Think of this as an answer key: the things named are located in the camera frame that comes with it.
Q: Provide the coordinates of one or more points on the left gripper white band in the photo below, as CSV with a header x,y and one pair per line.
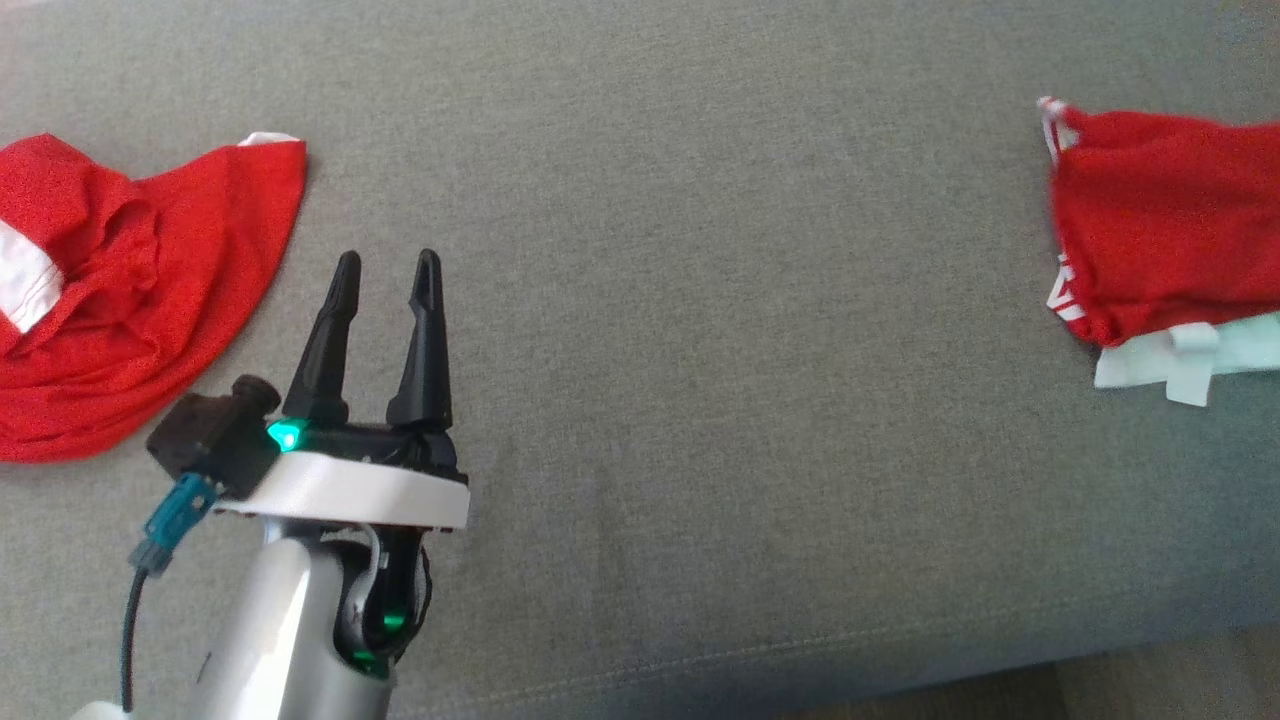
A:
x,y
360,490

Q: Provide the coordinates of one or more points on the red white jersey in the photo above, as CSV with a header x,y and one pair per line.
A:
x,y
1160,230
150,300

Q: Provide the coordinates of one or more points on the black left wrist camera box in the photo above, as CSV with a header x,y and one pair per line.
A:
x,y
215,435

